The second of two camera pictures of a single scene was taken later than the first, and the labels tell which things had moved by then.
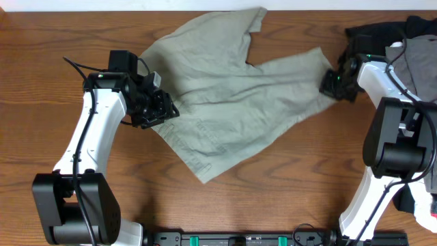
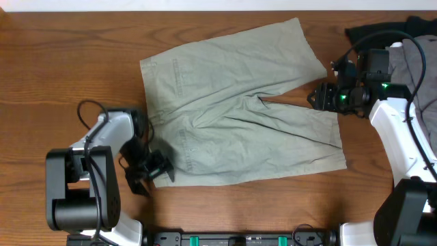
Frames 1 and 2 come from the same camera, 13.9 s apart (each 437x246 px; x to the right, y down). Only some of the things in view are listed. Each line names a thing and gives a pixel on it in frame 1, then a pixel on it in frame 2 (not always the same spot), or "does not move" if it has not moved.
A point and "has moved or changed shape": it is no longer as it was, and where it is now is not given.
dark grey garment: x=415 y=63 does not move
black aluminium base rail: x=265 y=238 does not move
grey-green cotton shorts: x=227 y=104 has moved or changed shape
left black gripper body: x=149 y=110 to x=136 y=156
